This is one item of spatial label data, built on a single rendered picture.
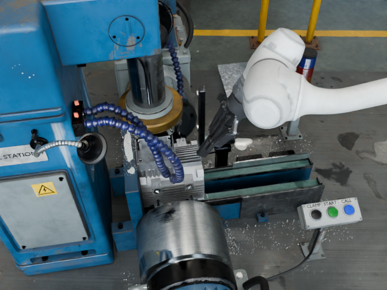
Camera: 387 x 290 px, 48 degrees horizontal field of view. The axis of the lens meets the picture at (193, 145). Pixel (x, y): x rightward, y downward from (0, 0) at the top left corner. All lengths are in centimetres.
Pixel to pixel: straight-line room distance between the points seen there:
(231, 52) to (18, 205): 271
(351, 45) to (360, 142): 207
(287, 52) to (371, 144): 97
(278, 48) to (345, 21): 319
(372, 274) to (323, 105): 77
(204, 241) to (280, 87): 45
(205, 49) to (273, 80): 278
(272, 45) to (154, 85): 30
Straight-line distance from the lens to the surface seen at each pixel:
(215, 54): 362
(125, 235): 146
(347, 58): 376
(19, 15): 88
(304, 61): 161
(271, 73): 95
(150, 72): 108
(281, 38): 105
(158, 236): 115
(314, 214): 131
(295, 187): 155
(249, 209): 155
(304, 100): 95
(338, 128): 196
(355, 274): 157
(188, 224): 115
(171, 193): 136
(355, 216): 136
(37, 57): 89
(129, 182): 126
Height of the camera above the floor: 214
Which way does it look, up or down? 48 degrees down
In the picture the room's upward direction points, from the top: 1 degrees counter-clockwise
